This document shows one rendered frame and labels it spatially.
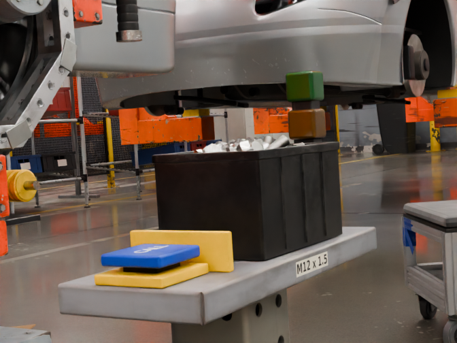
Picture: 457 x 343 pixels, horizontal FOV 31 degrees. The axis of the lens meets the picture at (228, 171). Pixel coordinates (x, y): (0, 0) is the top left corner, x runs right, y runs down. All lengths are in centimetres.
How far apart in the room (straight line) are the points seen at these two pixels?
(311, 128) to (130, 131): 470
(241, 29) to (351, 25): 49
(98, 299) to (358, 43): 308
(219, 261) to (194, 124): 465
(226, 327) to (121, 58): 120
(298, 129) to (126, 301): 42
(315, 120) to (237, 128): 829
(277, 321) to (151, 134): 476
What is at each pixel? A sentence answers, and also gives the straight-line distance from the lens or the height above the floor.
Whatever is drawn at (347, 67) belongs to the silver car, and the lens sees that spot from 378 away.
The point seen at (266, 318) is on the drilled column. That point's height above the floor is 38.
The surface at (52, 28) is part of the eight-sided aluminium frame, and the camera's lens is 165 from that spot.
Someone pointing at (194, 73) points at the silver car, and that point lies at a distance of 394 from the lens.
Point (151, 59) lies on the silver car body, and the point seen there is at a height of 77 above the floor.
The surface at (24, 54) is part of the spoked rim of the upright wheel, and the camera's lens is 165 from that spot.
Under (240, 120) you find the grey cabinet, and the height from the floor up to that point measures 67.
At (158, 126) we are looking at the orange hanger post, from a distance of 561.
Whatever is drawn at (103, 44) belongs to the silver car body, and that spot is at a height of 80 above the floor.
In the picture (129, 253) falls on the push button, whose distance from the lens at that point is 79.
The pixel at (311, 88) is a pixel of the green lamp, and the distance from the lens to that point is 109.
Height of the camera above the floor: 59
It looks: 3 degrees down
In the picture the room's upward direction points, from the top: 4 degrees counter-clockwise
